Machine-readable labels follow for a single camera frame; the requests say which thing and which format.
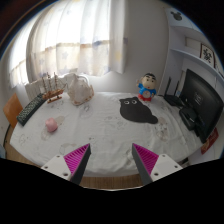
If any gripper magenta and grey left finger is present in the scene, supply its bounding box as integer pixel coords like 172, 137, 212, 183
42, 144, 91, 185

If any gripper magenta and grey right finger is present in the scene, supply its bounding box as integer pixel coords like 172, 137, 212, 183
132, 143, 182, 185

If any white patterned tablecloth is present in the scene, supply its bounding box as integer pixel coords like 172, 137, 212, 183
10, 92, 202, 177

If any black box under monitor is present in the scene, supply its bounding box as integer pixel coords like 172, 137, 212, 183
179, 108, 198, 131

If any red packet at table edge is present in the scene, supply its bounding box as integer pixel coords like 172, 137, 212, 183
201, 129, 219, 154

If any black wifi router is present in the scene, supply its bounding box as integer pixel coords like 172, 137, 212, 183
163, 78, 183, 106

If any large white conch shell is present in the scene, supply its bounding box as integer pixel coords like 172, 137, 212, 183
68, 75, 94, 106

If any wooden model sailing ship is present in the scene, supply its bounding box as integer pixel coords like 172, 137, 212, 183
42, 73, 66, 103

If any cartoon boy figurine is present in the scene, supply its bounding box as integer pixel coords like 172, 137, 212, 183
137, 73, 157, 102

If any orange wooden chair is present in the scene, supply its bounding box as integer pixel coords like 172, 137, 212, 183
3, 94, 23, 128

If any white radiator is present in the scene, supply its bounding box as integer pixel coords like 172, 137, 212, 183
25, 80, 43, 100

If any black computer monitor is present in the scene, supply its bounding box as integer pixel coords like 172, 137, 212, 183
180, 69, 224, 143

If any framed calligraphy picture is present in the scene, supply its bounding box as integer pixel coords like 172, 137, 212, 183
200, 44, 215, 68

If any white star-patterned curtain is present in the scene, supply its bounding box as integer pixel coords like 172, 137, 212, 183
8, 0, 128, 87

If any white wall shelf unit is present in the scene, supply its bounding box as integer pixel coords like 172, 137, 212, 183
158, 8, 224, 100

